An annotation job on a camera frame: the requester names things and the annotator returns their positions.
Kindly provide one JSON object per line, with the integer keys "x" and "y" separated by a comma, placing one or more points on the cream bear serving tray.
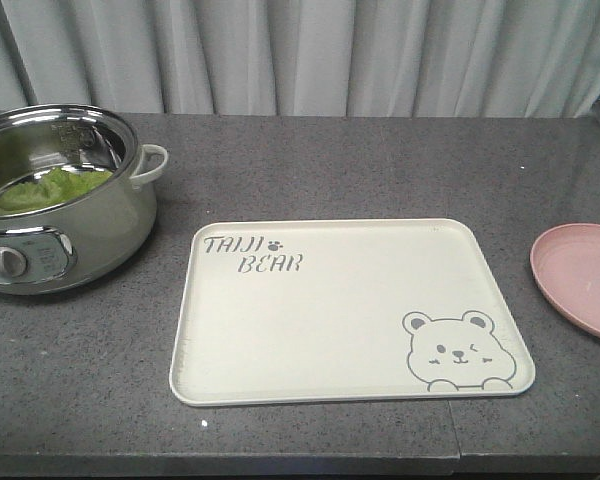
{"x": 343, "y": 310}

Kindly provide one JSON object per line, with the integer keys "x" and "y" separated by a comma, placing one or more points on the green lettuce leaf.
{"x": 53, "y": 188}

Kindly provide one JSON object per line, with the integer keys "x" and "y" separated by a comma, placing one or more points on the pink round plate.
{"x": 565, "y": 263}

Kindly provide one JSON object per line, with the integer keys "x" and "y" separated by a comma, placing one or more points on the pale green electric pot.
{"x": 76, "y": 242}

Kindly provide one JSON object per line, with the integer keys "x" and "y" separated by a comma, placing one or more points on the grey pleated curtain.
{"x": 323, "y": 58}

